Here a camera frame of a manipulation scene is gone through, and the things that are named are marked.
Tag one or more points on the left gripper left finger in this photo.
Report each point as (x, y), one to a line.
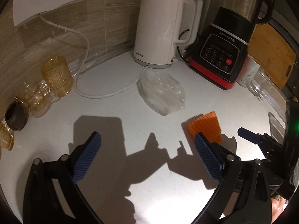
(41, 203)

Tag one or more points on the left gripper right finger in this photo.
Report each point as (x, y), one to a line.
(242, 194)

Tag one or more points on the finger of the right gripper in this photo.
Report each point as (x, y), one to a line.
(249, 136)

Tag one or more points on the orange foam fruit net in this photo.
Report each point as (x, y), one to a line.
(208, 125)

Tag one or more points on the clear plastic bag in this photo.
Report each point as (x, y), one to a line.
(161, 92)

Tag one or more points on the stainless steel sink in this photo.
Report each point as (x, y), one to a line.
(276, 129)

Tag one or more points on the clear drinking glass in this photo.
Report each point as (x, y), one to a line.
(260, 82)

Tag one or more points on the white patterned mug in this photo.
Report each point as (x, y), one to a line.
(249, 70)

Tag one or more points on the amber glass cup left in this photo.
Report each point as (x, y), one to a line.
(6, 135)

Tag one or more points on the wooden cutting board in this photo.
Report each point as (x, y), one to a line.
(273, 53)

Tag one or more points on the red black blender base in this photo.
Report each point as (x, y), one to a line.
(221, 51)

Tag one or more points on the dark brown small jar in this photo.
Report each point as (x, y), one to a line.
(15, 116)

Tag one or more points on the amber ribbed glass cup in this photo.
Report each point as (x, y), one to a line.
(57, 75)

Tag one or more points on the white electric kettle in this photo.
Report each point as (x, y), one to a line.
(158, 28)

